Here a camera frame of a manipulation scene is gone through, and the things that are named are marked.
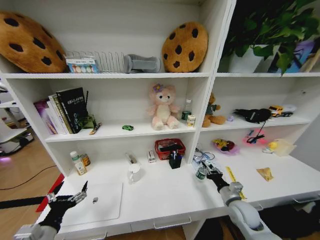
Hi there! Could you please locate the yellow toy truck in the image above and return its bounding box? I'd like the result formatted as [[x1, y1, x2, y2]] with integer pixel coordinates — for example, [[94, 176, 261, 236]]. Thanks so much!
[[268, 104, 294, 119]]

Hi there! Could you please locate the thin black cord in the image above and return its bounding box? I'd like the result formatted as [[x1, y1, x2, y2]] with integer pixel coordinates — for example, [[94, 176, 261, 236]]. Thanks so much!
[[246, 120, 267, 145]]

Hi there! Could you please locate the brown teddy bear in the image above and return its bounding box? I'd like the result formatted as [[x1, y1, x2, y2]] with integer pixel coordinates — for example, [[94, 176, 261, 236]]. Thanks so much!
[[201, 92, 227, 129]]

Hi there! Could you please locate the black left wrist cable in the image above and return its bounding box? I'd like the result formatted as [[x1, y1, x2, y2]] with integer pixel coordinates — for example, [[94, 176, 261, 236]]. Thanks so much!
[[0, 195, 51, 209]]

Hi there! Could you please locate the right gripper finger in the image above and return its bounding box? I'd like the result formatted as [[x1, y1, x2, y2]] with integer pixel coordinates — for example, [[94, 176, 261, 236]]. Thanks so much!
[[211, 163, 224, 176], [200, 159, 214, 176]]

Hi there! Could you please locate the black floor cable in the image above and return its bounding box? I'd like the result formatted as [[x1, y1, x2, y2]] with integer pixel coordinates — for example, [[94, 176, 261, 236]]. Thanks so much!
[[0, 164, 58, 191]]

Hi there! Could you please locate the yellow red plush toy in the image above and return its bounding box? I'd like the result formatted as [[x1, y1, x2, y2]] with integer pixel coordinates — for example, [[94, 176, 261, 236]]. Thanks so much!
[[212, 137, 241, 156]]

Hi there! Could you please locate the white wire file rack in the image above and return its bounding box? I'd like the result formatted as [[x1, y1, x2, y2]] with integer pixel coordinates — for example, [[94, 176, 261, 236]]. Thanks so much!
[[65, 50, 126, 74]]

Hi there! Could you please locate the white laptop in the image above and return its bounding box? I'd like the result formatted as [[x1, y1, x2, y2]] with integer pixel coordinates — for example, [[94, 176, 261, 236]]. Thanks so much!
[[58, 181, 124, 227]]

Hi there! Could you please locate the white mug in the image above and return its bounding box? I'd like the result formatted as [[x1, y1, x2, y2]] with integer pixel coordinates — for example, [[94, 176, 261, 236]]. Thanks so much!
[[127, 163, 146, 185]]

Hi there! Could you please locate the yellow ruler strip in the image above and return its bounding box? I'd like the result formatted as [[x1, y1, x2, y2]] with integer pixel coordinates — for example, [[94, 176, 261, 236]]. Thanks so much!
[[225, 165, 248, 201]]

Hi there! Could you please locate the small grey brown tool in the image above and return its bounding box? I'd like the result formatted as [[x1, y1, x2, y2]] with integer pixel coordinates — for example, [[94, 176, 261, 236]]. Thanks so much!
[[124, 152, 139, 165]]

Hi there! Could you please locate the green leafy potted plant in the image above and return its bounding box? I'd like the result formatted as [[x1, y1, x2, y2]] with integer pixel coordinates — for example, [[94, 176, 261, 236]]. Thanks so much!
[[221, 0, 320, 76]]

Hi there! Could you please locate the clear water bottle green label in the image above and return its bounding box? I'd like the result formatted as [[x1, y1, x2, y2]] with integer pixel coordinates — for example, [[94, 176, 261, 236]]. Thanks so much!
[[180, 98, 193, 123]]

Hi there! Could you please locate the yellow snack packet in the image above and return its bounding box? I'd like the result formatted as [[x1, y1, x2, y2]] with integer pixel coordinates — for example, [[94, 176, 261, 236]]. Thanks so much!
[[255, 166, 275, 182]]

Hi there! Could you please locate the black furry rug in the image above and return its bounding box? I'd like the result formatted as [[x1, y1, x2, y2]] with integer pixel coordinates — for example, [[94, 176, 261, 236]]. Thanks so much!
[[199, 199, 320, 240]]

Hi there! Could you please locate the purple book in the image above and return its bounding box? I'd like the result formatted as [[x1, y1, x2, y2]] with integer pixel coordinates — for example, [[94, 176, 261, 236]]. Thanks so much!
[[33, 99, 59, 136]]

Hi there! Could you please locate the white bottle green cap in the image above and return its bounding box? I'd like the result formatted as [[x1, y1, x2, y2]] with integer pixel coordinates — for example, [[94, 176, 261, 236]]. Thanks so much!
[[69, 150, 88, 176]]

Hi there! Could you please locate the small green label bottle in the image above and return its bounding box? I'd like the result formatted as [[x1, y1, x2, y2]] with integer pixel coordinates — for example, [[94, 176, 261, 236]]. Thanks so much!
[[195, 165, 207, 183]]

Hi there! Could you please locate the small white drink carton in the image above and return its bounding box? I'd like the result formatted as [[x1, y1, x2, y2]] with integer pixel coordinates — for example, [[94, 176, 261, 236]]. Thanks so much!
[[186, 114, 197, 129]]

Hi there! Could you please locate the pink toy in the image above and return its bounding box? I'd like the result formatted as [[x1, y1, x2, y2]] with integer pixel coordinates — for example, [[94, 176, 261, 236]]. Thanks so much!
[[241, 127, 269, 146]]

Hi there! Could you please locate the white shelf desk unit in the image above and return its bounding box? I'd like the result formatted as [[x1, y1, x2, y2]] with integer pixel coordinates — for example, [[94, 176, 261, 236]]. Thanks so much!
[[0, 0, 320, 240]]

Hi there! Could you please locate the blue purple picture board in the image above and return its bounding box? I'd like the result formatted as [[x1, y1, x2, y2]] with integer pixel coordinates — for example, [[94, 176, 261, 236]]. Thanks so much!
[[268, 39, 317, 74]]

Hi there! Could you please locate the pale wooden frame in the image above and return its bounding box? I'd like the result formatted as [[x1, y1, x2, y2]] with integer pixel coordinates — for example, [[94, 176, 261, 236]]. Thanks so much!
[[298, 48, 320, 74]]

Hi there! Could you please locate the black book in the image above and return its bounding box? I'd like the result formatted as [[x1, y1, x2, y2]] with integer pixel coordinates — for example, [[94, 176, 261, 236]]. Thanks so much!
[[55, 87, 89, 135]]

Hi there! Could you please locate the white plant pot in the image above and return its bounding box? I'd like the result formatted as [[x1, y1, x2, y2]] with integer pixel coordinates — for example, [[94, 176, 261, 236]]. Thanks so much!
[[228, 44, 281, 74]]

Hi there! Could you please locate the black pen holder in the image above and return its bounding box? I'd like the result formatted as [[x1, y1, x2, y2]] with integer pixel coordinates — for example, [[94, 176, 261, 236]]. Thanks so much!
[[168, 149, 185, 170]]

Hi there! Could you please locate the white book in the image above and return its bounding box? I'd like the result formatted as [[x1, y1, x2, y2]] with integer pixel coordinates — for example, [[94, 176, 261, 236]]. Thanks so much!
[[47, 93, 74, 135]]

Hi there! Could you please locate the translucent plastic box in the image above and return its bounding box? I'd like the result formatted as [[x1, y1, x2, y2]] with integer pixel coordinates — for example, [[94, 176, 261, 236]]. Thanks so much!
[[273, 137, 298, 157]]

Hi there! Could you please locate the small cookie plush pillow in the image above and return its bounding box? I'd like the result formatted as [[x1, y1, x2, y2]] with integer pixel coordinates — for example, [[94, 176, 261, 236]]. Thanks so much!
[[161, 21, 209, 74]]

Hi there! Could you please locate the green toy tank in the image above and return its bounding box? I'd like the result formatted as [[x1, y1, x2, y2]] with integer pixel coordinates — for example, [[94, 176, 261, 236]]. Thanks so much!
[[80, 113, 98, 130]]

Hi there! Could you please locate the large cookie plush pillow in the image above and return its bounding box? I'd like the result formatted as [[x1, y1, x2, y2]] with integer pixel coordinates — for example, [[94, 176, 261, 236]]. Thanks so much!
[[0, 11, 67, 74]]

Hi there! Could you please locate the silver drawer handle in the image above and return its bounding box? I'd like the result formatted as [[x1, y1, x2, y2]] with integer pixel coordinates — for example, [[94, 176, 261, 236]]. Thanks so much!
[[153, 215, 193, 230], [291, 192, 320, 204]]

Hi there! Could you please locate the dark patterned pen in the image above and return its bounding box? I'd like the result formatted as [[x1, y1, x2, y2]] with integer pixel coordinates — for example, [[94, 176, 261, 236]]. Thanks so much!
[[88, 122, 103, 136]]

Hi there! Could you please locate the red plastic basket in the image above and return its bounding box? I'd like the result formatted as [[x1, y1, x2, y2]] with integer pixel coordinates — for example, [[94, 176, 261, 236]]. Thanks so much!
[[154, 138, 187, 161]]

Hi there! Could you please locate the pink plush cat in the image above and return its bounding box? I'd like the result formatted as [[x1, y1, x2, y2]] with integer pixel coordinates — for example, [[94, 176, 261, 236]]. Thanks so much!
[[146, 83, 182, 132]]

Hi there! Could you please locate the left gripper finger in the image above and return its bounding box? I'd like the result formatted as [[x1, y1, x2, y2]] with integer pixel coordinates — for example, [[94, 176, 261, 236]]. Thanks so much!
[[45, 181, 65, 203], [70, 180, 89, 204]]

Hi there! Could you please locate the orange jar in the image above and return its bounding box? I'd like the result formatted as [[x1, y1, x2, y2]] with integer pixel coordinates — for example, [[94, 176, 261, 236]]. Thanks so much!
[[79, 152, 92, 167]]

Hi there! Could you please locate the box with colourful dots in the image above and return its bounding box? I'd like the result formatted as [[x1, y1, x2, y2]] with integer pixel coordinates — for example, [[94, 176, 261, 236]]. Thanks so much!
[[65, 57, 99, 74]]

